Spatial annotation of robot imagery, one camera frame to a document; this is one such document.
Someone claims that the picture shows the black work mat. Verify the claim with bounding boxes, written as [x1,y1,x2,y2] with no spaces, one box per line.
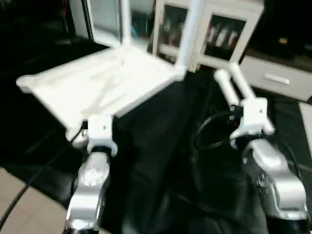
[0,37,312,234]

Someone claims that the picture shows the white plastic table top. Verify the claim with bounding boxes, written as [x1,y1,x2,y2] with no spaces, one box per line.
[16,45,187,143]

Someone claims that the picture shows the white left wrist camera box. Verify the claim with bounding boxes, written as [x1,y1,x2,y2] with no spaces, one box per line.
[87,116,118,157]

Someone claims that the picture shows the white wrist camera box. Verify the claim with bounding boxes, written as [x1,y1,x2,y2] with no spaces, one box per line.
[229,97,270,148]
[87,116,118,157]

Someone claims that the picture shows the white plastic table leg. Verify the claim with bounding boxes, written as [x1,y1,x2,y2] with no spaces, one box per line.
[175,0,205,79]
[214,69,244,110]
[228,62,275,135]
[119,0,133,49]

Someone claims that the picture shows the white drawer unit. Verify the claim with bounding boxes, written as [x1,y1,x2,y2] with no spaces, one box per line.
[239,55,312,101]

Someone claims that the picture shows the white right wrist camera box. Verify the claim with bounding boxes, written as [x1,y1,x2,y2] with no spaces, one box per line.
[229,97,270,148]

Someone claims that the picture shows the white glass door cabinet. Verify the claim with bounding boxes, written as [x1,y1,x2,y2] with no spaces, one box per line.
[152,0,265,72]

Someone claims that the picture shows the black equipment case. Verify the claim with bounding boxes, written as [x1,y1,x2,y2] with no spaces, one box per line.
[251,0,312,60]

